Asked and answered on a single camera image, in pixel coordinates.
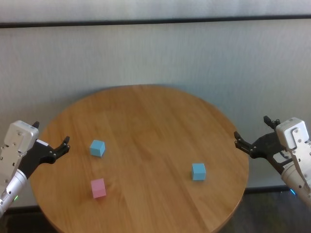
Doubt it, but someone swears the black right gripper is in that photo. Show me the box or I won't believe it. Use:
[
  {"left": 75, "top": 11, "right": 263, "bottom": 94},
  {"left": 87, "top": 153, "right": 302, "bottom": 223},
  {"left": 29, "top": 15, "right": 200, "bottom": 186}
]
[{"left": 233, "top": 116, "right": 295, "bottom": 175}]

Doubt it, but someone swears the pink cube block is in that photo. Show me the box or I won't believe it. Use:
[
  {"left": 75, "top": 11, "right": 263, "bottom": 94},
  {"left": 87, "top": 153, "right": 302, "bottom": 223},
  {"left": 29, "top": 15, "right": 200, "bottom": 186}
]
[{"left": 90, "top": 178, "right": 107, "bottom": 199}]

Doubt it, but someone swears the blue cube block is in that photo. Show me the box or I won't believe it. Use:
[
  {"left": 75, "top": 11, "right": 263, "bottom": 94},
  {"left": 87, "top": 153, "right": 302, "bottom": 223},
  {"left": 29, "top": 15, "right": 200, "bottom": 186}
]
[
  {"left": 89, "top": 139, "right": 106, "bottom": 158},
  {"left": 190, "top": 163, "right": 207, "bottom": 182}
]

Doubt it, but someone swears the black horizontal wall strip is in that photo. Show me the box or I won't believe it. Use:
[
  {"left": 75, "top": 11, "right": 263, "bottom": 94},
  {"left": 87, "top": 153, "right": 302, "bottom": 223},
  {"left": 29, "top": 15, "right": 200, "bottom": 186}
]
[{"left": 0, "top": 14, "right": 311, "bottom": 29}]

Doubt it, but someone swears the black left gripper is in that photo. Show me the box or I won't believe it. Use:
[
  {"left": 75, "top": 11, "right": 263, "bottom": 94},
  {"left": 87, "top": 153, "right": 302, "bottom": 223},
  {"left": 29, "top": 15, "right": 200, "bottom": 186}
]
[{"left": 18, "top": 121, "right": 71, "bottom": 180}]

